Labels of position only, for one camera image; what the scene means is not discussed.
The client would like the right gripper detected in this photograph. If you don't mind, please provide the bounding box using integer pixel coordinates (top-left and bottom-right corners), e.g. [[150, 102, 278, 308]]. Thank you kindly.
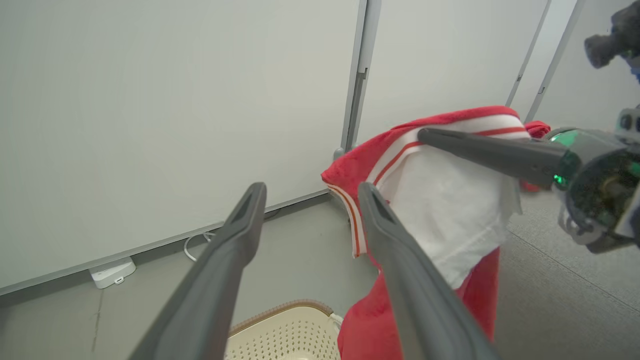
[[417, 106, 640, 254]]

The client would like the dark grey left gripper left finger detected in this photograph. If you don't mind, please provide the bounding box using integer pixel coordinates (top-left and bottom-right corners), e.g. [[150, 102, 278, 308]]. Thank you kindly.
[[127, 182, 268, 360]]

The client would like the large white partition panel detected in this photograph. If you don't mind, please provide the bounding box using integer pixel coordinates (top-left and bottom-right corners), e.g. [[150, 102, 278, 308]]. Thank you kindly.
[[0, 0, 371, 297]]

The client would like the white power strip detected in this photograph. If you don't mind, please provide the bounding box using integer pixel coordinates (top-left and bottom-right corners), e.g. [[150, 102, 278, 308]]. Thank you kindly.
[[88, 256, 137, 290]]

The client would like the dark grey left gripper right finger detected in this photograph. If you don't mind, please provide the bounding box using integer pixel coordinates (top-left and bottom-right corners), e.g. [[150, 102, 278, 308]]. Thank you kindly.
[[357, 182, 502, 360]]

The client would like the red cloth garment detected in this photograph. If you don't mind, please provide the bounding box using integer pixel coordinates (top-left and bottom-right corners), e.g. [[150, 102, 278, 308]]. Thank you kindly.
[[320, 105, 552, 360]]

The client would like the white looped power cable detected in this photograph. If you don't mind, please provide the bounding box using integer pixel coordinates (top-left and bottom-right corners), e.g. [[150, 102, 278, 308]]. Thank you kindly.
[[183, 230, 217, 263]]

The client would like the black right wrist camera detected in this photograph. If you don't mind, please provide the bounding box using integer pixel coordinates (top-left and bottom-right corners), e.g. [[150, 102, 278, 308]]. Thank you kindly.
[[583, 0, 640, 71]]

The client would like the beige plastic laundry basket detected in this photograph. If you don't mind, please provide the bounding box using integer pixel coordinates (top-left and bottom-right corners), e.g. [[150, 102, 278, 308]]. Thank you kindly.
[[224, 299, 344, 360]]

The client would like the narrow white partition panel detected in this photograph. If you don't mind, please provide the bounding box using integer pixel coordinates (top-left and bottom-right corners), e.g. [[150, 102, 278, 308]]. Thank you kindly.
[[354, 0, 552, 151]]

